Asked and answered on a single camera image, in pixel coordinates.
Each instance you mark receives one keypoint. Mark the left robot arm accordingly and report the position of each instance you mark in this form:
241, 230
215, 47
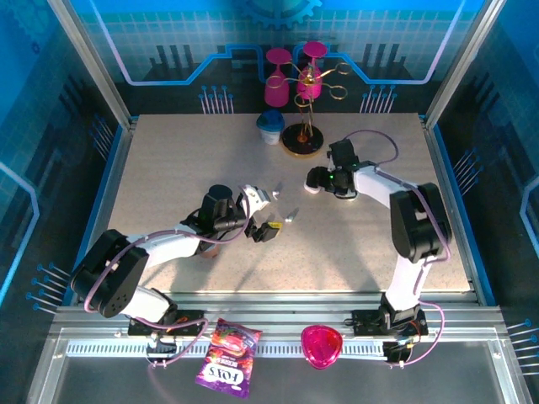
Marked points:
168, 246

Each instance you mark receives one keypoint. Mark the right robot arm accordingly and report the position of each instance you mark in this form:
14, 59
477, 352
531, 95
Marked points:
379, 185

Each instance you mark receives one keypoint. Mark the pale mint charging case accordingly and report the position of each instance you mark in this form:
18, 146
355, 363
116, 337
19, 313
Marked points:
348, 197

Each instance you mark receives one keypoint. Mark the brown paper cup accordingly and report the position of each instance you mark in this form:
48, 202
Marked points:
209, 253

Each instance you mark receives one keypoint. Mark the gold glass rack stand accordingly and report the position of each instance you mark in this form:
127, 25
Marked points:
302, 142

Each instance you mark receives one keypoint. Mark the white cup with blue lid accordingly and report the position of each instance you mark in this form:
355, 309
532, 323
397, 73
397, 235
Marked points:
270, 128

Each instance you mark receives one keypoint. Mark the pink wine glass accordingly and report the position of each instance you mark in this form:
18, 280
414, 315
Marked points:
276, 90
309, 88

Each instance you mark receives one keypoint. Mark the pink heart-shaped bowl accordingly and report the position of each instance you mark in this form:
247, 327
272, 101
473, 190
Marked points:
321, 346

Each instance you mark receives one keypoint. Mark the purple candy bag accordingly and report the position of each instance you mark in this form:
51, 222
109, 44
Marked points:
227, 362

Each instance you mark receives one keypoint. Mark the black controller board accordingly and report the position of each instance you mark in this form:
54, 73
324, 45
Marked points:
398, 351
162, 347

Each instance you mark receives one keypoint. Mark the aluminium frame cross rail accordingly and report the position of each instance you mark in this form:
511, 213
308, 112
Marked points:
273, 305

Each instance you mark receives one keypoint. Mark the aluminium table side rail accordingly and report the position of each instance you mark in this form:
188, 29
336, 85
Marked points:
440, 168
118, 168

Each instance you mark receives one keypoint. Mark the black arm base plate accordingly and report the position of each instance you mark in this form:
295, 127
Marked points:
191, 317
364, 322

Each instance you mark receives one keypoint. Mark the aluminium frame post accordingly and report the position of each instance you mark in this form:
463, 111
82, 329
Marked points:
461, 63
93, 63

